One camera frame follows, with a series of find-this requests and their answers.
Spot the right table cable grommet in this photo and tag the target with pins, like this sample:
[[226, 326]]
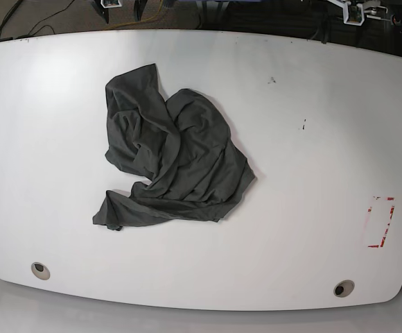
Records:
[[344, 288]]

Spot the table cable grommet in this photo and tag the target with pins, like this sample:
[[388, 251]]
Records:
[[344, 288], [40, 271]]

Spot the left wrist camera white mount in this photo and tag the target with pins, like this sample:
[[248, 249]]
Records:
[[354, 13]]

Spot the dark grey t-shirt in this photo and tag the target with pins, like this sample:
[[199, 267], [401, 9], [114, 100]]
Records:
[[182, 147]]

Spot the left table cable grommet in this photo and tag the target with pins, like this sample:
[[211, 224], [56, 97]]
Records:
[[40, 271]]

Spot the red tape rectangle marking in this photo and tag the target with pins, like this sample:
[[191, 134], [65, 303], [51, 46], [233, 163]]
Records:
[[377, 223]]

